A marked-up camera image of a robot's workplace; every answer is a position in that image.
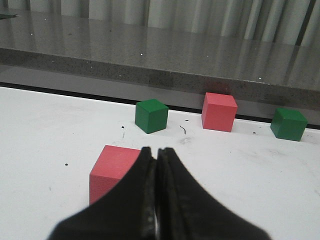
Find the left green cube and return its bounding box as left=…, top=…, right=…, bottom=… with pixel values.
left=135, top=99, right=169, bottom=134

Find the right green cube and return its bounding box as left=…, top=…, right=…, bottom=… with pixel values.
left=270, top=108, right=308, bottom=142

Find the near pink cube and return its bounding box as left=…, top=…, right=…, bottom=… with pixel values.
left=89, top=145, right=140, bottom=205

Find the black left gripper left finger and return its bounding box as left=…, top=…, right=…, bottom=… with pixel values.
left=48, top=147, right=156, bottom=240

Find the far pink cube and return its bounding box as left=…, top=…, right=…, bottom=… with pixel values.
left=201, top=92, right=238, bottom=132

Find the grey stone counter shelf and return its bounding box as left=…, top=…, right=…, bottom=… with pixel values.
left=0, top=8, right=320, bottom=111

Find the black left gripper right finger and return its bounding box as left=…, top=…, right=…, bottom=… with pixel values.
left=157, top=148, right=270, bottom=240

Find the pink cube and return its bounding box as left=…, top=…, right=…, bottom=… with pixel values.
left=201, top=92, right=238, bottom=132
left=89, top=145, right=140, bottom=205

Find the green cube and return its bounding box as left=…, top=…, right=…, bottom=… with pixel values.
left=270, top=108, right=308, bottom=142
left=135, top=99, right=169, bottom=134

